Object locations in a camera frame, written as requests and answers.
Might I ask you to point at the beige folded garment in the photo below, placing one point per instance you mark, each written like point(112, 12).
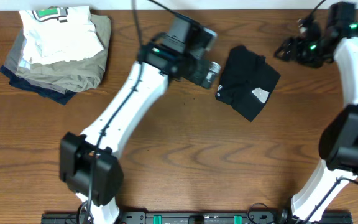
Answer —
point(75, 76)

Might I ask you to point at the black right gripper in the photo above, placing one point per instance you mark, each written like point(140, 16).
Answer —
point(298, 54)

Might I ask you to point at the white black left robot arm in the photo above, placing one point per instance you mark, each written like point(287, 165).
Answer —
point(89, 162)

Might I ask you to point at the black t-shirt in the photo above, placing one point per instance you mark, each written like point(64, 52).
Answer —
point(246, 82)

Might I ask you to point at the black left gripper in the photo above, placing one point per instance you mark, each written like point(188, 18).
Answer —
point(207, 68)

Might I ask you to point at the navy folded garment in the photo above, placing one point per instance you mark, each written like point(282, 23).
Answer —
point(23, 84)

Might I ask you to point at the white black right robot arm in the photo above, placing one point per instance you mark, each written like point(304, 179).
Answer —
point(338, 144)

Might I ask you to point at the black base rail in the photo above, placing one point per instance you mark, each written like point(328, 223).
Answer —
point(263, 217)

